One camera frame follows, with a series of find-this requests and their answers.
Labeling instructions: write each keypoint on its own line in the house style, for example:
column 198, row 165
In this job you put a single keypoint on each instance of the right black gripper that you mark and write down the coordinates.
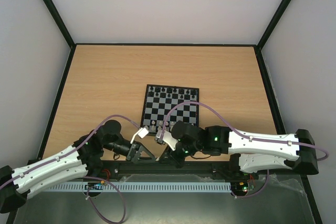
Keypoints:
column 171, row 154

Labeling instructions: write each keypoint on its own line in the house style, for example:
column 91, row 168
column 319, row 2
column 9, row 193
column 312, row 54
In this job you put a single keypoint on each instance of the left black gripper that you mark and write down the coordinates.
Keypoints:
column 137, row 149

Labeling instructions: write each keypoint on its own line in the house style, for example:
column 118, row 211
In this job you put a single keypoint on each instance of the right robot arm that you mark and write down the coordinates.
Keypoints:
column 249, row 152

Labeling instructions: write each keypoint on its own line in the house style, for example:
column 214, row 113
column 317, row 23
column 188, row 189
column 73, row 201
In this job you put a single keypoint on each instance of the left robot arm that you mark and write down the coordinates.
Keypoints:
column 81, row 159

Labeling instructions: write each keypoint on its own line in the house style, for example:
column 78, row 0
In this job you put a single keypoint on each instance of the black white chessboard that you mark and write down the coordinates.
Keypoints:
column 157, row 108

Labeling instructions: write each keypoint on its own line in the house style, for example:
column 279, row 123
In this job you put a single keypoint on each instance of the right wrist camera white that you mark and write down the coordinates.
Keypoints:
column 166, row 139

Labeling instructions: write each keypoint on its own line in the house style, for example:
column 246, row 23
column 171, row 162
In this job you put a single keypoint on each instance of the light blue cable duct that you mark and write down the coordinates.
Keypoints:
column 143, row 187

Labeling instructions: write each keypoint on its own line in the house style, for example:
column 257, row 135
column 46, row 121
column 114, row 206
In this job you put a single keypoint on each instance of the black aluminium frame rail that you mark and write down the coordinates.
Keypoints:
column 168, row 167

